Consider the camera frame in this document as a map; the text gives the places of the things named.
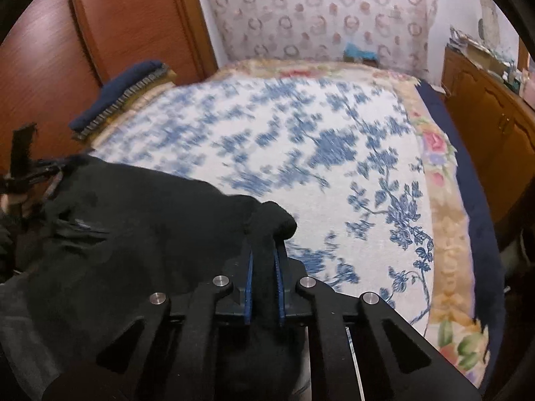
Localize black printed t-shirt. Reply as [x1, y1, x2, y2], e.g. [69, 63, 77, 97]
[1, 155, 305, 400]

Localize navy folded blanket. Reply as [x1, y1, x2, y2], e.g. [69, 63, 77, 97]
[69, 60, 168, 133]

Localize blue floral white cloth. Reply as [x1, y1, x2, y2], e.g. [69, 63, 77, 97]
[92, 78, 434, 331]

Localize brown louvered wardrobe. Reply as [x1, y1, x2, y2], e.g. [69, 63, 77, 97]
[1, 0, 218, 169]

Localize beaded cushion mat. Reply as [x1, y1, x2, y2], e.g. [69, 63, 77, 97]
[73, 64, 176, 143]

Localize pink floral bedspread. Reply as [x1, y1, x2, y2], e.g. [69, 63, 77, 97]
[211, 59, 495, 387]

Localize navy bed sheet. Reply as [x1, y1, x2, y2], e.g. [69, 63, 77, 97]
[416, 81, 505, 394]

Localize blue item on box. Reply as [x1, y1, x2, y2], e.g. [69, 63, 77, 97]
[343, 42, 379, 66]

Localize pink circle patterned curtain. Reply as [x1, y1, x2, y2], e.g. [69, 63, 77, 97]
[209, 0, 438, 78]

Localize wooden sideboard cabinet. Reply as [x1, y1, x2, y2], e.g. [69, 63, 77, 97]
[442, 47, 534, 237]

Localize cardboard box on sideboard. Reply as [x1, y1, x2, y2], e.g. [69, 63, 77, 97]
[464, 42, 508, 76]

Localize beige side window curtain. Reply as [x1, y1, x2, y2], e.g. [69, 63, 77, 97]
[478, 0, 501, 49]

